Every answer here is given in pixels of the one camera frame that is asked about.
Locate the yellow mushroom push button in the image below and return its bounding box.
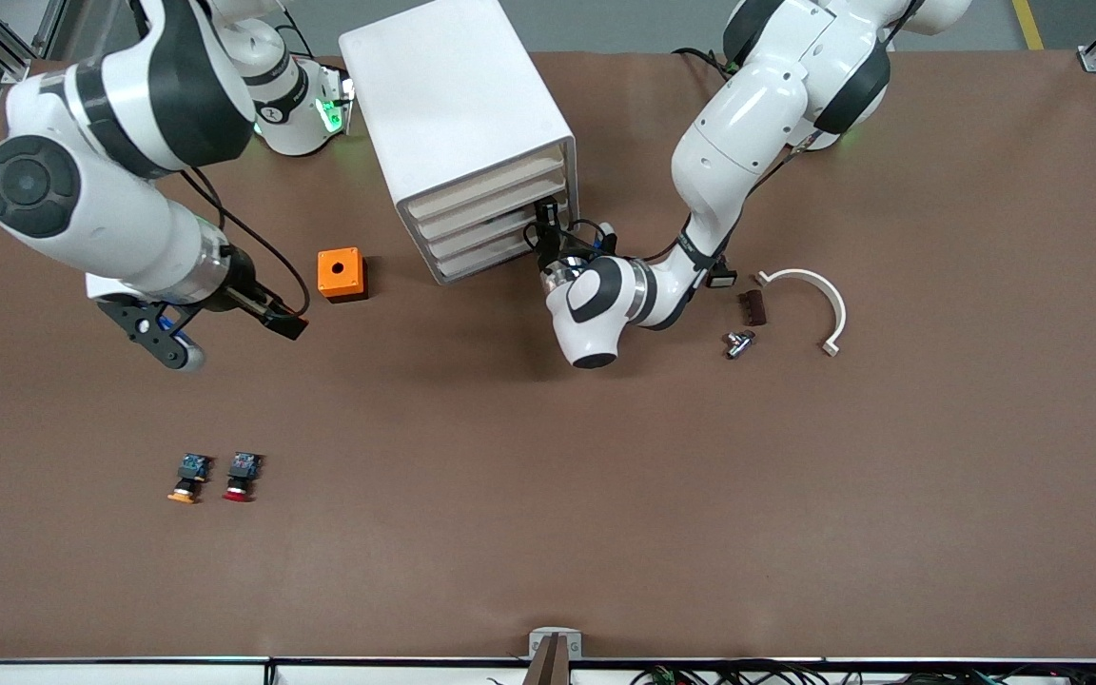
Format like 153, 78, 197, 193
167, 453, 213, 504

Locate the red mushroom push button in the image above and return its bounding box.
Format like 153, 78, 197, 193
222, 452, 264, 503

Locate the grey table edge clamp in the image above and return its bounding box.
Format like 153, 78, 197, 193
528, 628, 584, 660

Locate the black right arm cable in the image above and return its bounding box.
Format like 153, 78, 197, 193
177, 166, 313, 315

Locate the orange button enclosure box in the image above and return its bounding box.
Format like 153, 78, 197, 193
317, 247, 369, 303

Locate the black base cable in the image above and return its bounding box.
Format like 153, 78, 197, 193
672, 46, 734, 79

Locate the white curved plastic bracket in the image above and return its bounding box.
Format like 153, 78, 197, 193
757, 268, 848, 358

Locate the brown wedge post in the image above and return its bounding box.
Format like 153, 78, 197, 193
521, 635, 574, 685

